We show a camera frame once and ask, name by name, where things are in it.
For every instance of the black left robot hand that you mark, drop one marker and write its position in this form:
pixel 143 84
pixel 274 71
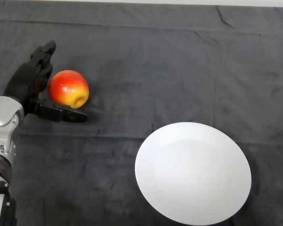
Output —
pixel 23 80

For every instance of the red and yellow apple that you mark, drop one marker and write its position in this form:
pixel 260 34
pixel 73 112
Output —
pixel 67 88

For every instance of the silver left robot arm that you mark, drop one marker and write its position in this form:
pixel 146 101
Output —
pixel 2 131

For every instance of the white round plate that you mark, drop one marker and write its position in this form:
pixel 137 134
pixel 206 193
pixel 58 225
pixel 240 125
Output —
pixel 193 174

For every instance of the black cloth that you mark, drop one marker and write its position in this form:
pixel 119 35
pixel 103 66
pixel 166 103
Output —
pixel 155 70

